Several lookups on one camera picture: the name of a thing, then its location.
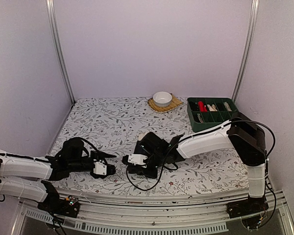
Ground green compartment organizer box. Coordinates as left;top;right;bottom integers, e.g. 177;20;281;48
187;97;239;133

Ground left aluminium frame post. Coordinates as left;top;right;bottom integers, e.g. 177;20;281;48
46;0;76;105

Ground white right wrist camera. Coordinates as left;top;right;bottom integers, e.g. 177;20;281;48
122;154;147;168

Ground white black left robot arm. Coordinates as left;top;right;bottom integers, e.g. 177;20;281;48
0;137;116;212

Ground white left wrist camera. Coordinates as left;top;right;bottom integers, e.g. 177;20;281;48
90;162;116;179

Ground white ceramic bowl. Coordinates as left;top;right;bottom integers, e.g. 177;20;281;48
152;91;172;107

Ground woven straw mat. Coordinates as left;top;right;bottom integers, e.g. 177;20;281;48
147;92;183;113

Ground red rolled cloth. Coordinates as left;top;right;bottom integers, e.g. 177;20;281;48
197;101;207;112

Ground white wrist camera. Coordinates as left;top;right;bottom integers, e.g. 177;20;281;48
122;154;147;168
90;162;116;179

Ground aluminium frame post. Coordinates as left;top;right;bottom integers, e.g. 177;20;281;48
46;0;76;105
232;0;260;103

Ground beige rolled cloth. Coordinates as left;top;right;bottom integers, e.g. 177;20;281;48
207;104;218;112

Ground right aluminium frame post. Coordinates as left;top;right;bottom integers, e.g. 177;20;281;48
232;0;260;103

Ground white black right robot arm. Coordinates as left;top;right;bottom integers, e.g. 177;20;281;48
122;112;271;218

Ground floral tablecloth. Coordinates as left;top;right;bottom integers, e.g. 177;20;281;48
51;97;248;196

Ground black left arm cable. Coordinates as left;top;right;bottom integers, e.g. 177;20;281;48
56;137;100;157

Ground black striped underwear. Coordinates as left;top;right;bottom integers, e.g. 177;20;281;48
189;101;200;112

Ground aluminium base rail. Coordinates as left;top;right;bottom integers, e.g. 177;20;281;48
11;189;294;235

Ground dark navy underwear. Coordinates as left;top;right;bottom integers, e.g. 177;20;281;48
135;132;148;155

